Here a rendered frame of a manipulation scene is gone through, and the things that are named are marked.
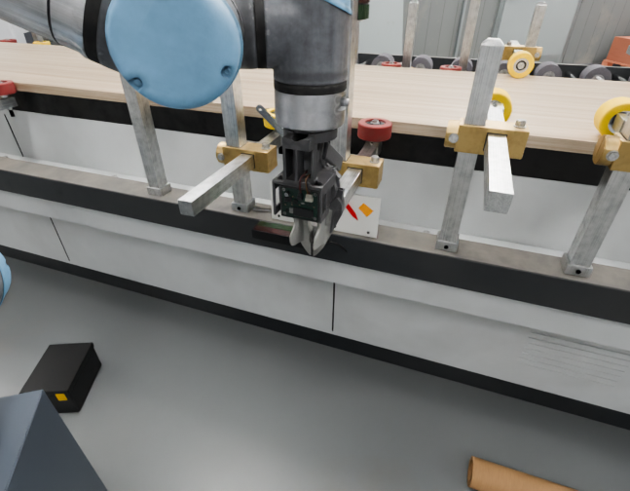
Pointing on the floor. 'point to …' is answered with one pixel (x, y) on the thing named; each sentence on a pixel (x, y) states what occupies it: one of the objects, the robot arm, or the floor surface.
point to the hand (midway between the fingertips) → (314, 245)
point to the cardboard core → (505, 478)
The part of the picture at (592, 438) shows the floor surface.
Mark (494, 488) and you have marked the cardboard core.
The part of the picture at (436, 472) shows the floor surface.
